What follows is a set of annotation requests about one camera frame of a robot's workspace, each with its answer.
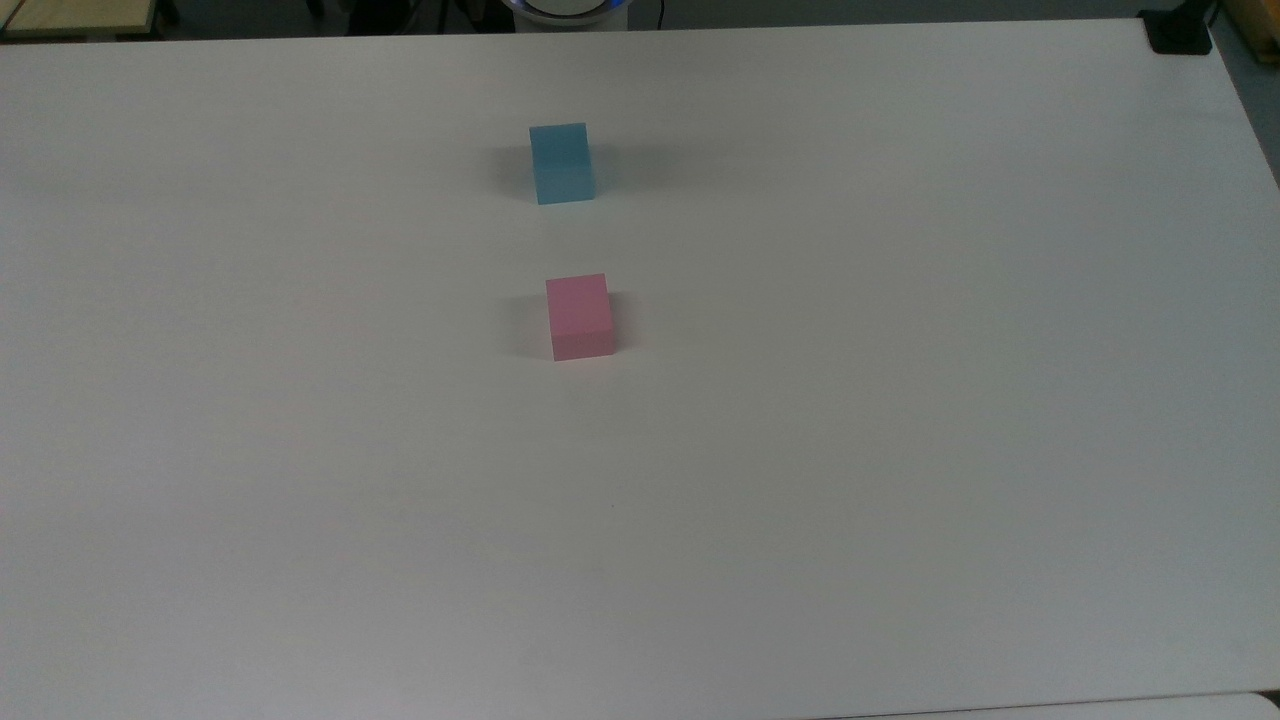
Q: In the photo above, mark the blue foam cube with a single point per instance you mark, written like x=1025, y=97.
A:
x=561, y=165

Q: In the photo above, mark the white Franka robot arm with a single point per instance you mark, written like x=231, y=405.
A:
x=566, y=14

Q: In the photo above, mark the pink foam cube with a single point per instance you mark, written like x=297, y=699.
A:
x=579, y=318

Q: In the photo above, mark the black table clamp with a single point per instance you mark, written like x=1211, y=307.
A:
x=1178, y=34

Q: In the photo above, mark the light wooden table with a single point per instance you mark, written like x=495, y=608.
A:
x=78, y=16

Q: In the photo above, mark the wooden furniture edge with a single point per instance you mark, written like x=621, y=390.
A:
x=1255, y=25

